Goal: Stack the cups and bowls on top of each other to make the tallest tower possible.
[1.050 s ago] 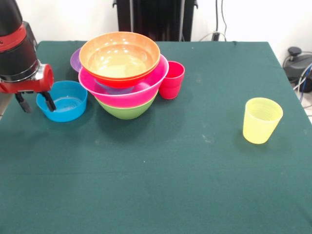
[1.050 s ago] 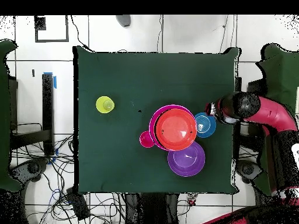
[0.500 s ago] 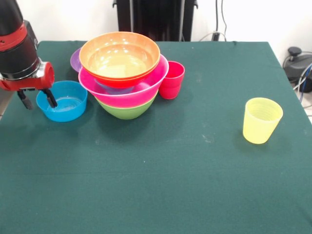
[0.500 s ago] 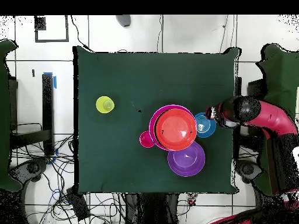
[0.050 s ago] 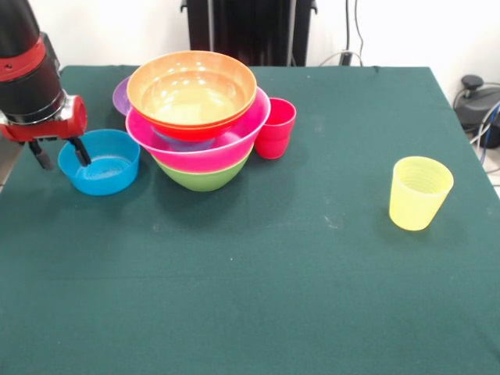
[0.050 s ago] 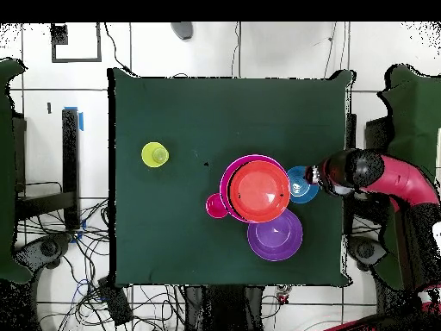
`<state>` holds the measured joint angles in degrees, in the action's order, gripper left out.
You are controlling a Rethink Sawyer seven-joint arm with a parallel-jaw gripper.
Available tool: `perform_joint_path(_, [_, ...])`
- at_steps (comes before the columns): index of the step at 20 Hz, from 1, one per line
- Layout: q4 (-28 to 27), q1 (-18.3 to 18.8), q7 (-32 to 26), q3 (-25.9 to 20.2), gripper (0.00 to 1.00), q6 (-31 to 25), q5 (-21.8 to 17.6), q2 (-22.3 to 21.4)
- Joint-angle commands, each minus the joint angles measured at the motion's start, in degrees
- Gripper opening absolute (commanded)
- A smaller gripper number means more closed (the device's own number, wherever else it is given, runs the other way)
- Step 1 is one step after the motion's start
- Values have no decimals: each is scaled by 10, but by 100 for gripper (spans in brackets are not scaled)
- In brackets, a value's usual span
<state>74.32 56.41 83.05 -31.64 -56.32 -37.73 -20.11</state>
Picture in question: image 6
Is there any tangle of cables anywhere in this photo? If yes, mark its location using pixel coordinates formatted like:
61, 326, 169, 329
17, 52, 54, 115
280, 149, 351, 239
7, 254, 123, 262
15, 197, 189, 331

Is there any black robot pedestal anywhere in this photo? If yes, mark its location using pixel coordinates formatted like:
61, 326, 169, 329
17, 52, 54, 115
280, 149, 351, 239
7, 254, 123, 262
183, 284, 266, 331

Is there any thin grey cable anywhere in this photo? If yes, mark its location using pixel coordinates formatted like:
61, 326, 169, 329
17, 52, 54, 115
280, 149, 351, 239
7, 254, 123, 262
231, 22, 241, 78
322, 22, 338, 79

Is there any purple bowl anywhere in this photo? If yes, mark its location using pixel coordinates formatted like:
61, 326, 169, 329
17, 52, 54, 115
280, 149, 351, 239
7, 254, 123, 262
246, 208, 304, 262

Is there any straight-sided blue bowl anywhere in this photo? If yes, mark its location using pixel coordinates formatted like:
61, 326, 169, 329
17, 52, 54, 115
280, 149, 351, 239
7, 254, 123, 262
287, 165, 320, 204

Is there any person's foot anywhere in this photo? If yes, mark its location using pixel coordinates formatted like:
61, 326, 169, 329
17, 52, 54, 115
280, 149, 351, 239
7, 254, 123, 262
170, 22, 195, 41

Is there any black power strip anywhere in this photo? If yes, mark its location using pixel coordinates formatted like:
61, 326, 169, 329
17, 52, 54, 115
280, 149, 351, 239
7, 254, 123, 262
98, 275, 134, 327

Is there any black square floor frame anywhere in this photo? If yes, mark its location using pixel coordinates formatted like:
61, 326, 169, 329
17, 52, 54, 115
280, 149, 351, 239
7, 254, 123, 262
50, 22, 103, 64

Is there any yellow cup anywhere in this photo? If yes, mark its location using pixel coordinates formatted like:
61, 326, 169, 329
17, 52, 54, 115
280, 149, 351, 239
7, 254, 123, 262
140, 141, 171, 169

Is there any large magenta bowl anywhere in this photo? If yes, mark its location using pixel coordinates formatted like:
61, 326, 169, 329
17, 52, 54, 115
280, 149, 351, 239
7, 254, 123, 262
219, 154, 289, 224

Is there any black pedestal foot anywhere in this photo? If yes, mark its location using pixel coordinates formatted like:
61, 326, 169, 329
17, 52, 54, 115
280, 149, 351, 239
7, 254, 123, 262
15, 234, 74, 273
346, 235, 388, 272

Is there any black box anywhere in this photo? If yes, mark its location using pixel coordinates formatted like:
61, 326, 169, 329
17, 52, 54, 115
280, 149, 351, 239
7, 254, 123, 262
364, 116, 392, 151

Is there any black post with blue tape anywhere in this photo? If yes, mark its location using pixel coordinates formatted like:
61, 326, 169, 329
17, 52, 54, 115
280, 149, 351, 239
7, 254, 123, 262
61, 107, 84, 231

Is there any orange bowl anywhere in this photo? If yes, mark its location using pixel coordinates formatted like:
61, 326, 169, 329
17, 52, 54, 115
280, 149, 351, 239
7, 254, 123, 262
228, 159, 291, 223

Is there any black cable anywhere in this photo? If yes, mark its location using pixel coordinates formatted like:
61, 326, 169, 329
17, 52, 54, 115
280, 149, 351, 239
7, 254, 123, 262
102, 22, 134, 75

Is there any dark green table cloth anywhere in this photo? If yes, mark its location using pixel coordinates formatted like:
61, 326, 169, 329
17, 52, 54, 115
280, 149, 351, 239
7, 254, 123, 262
107, 67, 356, 289

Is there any green cloth covered table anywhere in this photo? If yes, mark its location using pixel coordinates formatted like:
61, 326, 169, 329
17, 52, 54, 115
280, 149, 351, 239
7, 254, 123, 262
373, 64, 441, 290
0, 58, 34, 284

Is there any red cup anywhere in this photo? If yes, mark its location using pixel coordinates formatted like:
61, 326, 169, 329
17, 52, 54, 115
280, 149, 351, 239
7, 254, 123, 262
205, 192, 229, 220

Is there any black metal frame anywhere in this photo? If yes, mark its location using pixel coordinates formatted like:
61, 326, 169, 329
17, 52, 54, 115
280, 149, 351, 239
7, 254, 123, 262
13, 115, 77, 222

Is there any small red and grey item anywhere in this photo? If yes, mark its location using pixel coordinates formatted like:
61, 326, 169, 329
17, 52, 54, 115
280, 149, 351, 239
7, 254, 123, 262
276, 284, 293, 305

